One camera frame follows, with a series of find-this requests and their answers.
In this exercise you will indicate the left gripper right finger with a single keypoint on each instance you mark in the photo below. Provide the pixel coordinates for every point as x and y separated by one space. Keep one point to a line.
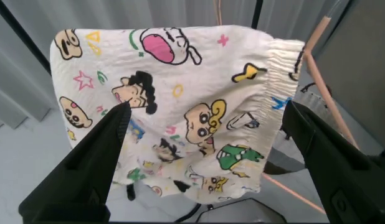
351 186

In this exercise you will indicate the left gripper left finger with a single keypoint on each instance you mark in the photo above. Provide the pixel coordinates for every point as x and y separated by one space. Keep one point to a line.
75 186

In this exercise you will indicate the cream printed shorts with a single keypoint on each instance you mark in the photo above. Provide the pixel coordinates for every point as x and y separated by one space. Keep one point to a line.
180 68

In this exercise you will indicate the black clothes rack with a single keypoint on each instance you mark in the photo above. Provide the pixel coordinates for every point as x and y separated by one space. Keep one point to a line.
27 39

